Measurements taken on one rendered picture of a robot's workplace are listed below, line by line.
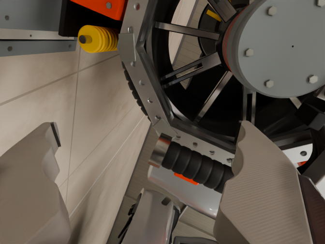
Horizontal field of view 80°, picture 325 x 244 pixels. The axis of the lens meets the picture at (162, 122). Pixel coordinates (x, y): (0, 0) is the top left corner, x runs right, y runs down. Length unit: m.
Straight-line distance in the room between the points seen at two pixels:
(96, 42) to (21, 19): 0.33
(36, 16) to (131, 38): 0.43
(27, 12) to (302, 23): 0.71
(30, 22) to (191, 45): 5.77
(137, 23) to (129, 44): 0.04
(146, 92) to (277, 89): 0.27
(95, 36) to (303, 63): 0.39
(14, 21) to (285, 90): 0.71
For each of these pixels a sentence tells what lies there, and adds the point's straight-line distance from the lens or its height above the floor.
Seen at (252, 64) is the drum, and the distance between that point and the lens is 0.28.
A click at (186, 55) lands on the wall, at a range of 6.43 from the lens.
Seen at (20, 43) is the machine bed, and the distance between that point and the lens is 1.01.
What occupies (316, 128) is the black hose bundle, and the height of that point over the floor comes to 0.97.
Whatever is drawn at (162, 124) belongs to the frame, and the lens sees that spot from 0.46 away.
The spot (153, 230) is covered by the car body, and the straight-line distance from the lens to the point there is 2.80.
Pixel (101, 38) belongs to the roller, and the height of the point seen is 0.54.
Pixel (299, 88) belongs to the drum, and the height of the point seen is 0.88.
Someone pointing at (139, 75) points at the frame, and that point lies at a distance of 0.45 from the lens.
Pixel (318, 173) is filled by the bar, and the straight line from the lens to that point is 0.32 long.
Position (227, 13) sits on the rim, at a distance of 0.53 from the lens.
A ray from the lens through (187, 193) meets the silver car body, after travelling 1.17.
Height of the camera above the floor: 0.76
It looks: 3 degrees down
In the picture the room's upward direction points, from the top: 114 degrees clockwise
